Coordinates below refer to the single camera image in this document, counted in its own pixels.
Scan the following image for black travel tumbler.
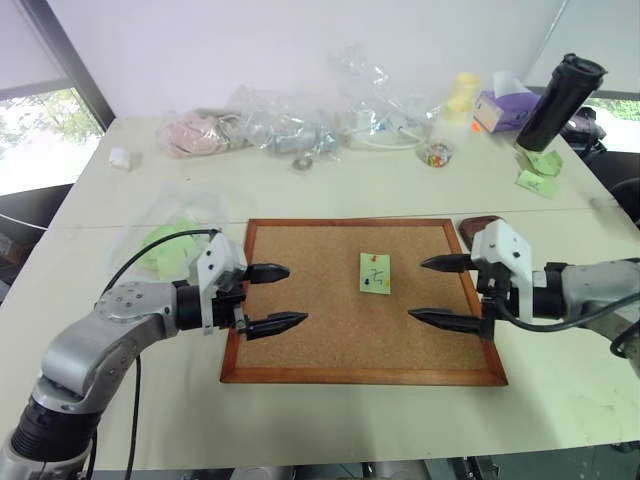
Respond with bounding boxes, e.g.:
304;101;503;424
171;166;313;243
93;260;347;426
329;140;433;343
514;52;609;154

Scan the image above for green sticky note stack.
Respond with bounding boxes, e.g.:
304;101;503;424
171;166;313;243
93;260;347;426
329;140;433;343
139;218;212;281

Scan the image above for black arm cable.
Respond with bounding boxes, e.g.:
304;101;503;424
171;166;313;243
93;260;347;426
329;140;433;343
491;293;640;357
101;228;222;480

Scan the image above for clear plastic bag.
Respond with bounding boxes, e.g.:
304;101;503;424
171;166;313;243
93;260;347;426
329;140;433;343
101;181;252;282

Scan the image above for purple tissue box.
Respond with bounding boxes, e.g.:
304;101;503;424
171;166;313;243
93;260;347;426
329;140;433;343
471;69;545;134

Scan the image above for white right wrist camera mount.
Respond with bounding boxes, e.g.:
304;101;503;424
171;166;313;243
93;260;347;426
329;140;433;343
469;219;534;322

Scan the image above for black office chair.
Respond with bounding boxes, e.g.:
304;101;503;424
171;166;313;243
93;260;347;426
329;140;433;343
558;106;640;224

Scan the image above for crumpled clear plastic bags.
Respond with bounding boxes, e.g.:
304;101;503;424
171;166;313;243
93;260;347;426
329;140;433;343
223;43;454;162

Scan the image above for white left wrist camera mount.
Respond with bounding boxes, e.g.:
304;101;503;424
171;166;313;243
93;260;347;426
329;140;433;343
194;233;249;337

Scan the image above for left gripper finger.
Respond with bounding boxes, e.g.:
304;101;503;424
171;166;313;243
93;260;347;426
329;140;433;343
246;261;292;286
236;312;309;342

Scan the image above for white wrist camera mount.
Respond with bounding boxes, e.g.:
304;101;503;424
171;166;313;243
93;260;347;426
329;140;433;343
469;219;534;322
194;233;249;337

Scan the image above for wood framed cork board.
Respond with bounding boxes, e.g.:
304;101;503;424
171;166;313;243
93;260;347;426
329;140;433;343
219;217;509;387

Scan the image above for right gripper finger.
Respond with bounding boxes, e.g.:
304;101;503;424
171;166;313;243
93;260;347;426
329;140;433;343
407;307;486;338
420;253;474;274

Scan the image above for bagged pink cloth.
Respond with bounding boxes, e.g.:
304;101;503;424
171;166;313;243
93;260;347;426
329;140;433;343
156;106;252;160

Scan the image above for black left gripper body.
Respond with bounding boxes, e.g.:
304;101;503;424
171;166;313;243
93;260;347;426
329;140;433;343
211;265;252;333

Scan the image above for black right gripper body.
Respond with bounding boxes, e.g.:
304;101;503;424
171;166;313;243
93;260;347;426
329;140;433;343
474;264;512;342

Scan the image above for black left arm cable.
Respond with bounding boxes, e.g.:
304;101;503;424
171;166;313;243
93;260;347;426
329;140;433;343
101;228;222;480

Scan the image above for dark window frame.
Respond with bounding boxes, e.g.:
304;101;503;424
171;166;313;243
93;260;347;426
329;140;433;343
0;0;117;132

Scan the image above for cup of coloured pins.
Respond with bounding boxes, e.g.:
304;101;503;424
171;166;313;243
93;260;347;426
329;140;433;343
416;123;460;172

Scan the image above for small white cup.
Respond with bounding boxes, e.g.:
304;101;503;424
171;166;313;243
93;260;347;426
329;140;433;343
108;146;133;173

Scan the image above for dark brown wooden block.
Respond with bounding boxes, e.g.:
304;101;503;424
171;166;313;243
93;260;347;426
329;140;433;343
458;215;504;247

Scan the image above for loose green paper notes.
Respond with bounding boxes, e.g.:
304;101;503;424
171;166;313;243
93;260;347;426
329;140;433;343
514;148;565;200

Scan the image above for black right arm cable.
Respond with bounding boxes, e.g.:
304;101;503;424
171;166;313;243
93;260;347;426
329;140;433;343
491;293;640;357

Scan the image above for green paper note with scribble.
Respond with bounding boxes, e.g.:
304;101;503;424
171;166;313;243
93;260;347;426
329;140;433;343
357;251;393;297

